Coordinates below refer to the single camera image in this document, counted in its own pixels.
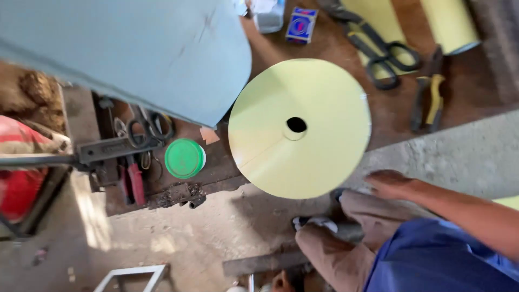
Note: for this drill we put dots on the grey metal bar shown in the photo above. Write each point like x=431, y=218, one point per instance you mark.
x=259, y=262

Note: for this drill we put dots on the green lidded jar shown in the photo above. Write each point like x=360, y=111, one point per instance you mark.
x=183, y=159

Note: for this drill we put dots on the heap of brown fibre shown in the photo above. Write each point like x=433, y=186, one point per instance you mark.
x=32, y=97

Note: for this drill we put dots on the white plastic container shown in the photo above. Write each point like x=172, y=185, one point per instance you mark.
x=269, y=17

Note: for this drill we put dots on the orange paper scrap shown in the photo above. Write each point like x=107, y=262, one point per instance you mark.
x=209, y=135

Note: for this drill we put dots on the large black scissors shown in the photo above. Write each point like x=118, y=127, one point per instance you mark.
x=375, y=44

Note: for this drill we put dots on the white metal frame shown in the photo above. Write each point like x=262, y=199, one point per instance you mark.
x=156, y=272

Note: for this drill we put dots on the person's blue shirt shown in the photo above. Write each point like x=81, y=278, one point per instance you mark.
x=438, y=263

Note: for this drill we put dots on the person's white and blue shoe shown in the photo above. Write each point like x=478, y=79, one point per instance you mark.
x=318, y=222

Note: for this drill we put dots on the blue and red small box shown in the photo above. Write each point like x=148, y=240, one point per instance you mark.
x=301, y=25

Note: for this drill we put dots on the large yellow paper roll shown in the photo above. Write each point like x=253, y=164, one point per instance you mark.
x=324, y=162

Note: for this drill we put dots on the person's right fingers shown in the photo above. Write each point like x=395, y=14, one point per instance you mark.
x=374, y=179

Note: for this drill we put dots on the person's right hand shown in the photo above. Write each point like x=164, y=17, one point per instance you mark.
x=388, y=183

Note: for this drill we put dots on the person's beige trousers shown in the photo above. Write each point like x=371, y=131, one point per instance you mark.
x=336, y=255

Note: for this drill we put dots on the dark metal bar clamp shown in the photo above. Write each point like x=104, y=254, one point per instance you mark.
x=105, y=149

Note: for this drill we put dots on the red checked cloth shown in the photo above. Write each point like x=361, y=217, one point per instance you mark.
x=20, y=182

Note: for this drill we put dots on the rusty tool tray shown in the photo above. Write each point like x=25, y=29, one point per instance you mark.
x=178, y=190

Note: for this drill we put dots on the large grey-blue sheet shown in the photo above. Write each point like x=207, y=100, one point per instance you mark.
x=121, y=48

